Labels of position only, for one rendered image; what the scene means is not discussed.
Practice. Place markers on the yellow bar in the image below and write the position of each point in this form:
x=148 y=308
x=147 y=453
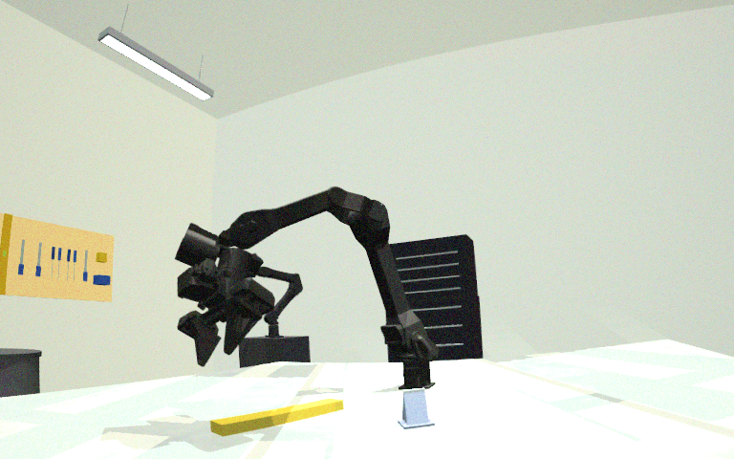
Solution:
x=275 y=417

